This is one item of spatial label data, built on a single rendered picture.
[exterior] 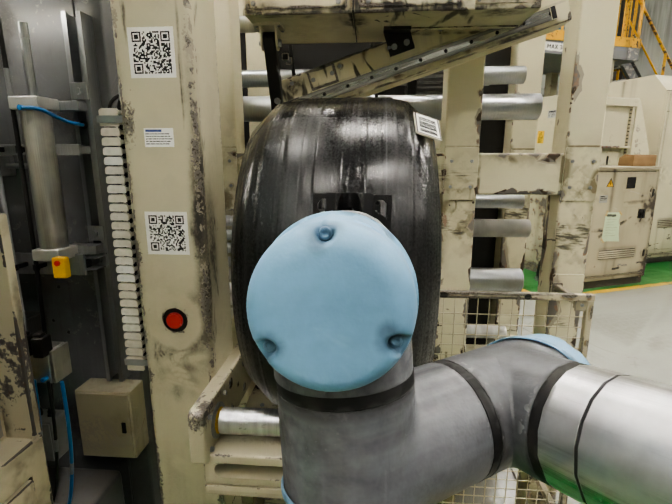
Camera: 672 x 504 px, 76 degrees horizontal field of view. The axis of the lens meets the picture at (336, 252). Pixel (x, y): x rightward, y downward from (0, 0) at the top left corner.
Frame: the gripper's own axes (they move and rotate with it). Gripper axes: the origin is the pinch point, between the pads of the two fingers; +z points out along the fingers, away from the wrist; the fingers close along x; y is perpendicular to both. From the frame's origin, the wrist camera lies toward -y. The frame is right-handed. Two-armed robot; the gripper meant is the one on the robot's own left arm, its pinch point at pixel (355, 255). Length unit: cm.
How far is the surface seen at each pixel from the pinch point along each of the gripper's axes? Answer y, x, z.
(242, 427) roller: -31.8, 18.8, 15.4
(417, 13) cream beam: 45, -10, 43
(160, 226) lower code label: 1.6, 34.3, 19.6
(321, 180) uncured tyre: 9.1, 4.7, 3.8
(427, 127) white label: 17.2, -9.5, 11.9
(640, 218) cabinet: -5, -283, 423
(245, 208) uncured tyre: 5.3, 14.9, 4.2
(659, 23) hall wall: 461, -708, 1143
